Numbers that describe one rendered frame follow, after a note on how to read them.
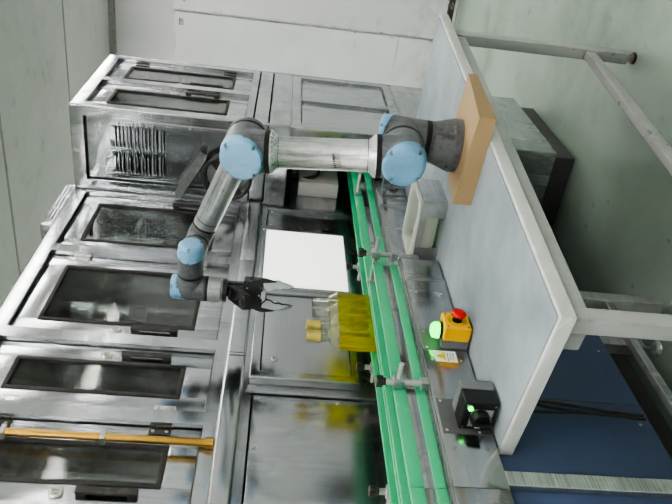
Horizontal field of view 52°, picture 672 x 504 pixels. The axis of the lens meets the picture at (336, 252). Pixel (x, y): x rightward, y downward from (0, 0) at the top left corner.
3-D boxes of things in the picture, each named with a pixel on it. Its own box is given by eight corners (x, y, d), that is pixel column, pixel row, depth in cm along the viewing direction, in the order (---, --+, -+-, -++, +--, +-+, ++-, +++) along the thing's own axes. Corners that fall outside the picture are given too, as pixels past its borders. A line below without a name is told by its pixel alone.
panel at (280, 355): (345, 240, 286) (262, 233, 283) (346, 234, 285) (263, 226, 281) (361, 391, 210) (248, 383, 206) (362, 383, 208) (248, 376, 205)
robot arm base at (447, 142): (460, 112, 200) (426, 106, 199) (467, 129, 186) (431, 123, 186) (447, 161, 207) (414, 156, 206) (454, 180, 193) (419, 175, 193)
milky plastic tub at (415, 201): (425, 237, 242) (400, 235, 241) (438, 179, 231) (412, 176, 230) (433, 264, 227) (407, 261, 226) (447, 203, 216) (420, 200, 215)
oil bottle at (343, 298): (391, 310, 226) (326, 305, 224) (394, 296, 224) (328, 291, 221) (393, 320, 222) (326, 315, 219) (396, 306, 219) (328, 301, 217)
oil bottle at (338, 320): (395, 333, 217) (327, 328, 214) (398, 318, 214) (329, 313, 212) (397, 344, 212) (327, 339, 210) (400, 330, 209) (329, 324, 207)
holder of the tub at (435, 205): (423, 250, 245) (402, 248, 244) (439, 180, 231) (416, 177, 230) (431, 277, 230) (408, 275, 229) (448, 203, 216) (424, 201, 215)
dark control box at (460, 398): (486, 406, 166) (451, 403, 165) (494, 380, 161) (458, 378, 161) (494, 431, 159) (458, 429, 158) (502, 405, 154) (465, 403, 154)
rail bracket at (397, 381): (427, 382, 173) (374, 379, 172) (432, 360, 169) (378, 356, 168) (429, 394, 169) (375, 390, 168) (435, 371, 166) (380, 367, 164)
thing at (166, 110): (286, 144, 365) (112, 127, 356) (293, 74, 346) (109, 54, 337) (283, 206, 305) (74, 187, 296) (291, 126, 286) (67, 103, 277)
